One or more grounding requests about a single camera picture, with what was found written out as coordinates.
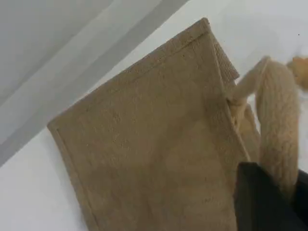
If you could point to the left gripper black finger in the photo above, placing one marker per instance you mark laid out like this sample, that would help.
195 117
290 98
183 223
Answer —
302 204
260 207

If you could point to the brown burlap tote bag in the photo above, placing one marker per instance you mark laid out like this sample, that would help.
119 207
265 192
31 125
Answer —
144 144

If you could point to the long striped bread loaf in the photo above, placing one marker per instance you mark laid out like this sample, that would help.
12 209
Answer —
300 68

